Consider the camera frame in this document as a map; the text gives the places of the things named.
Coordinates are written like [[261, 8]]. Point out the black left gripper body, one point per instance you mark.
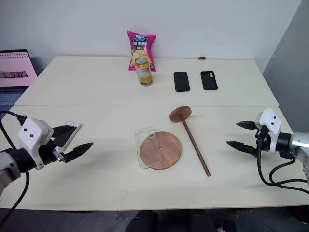
[[49, 154]]

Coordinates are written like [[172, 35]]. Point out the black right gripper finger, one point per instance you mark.
[[241, 146], [245, 125]]

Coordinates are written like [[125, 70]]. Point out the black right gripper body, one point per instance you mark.
[[264, 142]]

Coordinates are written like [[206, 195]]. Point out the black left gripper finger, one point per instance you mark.
[[60, 130], [77, 151]]

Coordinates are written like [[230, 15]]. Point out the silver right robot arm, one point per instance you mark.
[[300, 142]]

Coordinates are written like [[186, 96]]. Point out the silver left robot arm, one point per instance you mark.
[[7, 169]]

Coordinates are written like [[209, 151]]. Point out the wooden stick with knob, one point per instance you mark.
[[179, 113]]

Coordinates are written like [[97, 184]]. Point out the round wooden disc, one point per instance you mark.
[[169, 149]]

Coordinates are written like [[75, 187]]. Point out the white gold smartphone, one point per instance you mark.
[[70, 142]]

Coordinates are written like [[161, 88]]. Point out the black phone case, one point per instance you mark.
[[209, 81]]

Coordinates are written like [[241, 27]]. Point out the clear phone case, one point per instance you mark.
[[142, 136]]

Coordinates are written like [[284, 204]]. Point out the black smartphone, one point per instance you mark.
[[181, 81]]

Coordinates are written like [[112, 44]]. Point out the small black gold battery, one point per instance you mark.
[[200, 58]]

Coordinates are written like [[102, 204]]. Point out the laptop with pink screen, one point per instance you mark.
[[14, 62]]

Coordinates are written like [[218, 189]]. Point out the yellow drink can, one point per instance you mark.
[[144, 75]]

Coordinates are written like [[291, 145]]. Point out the pink potato chips bag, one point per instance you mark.
[[141, 43]]

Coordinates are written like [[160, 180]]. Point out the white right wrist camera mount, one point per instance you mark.
[[272, 120]]

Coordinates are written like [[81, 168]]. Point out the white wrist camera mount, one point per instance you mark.
[[31, 131], [272, 120]]

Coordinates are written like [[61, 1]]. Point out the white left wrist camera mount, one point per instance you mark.
[[31, 131]]

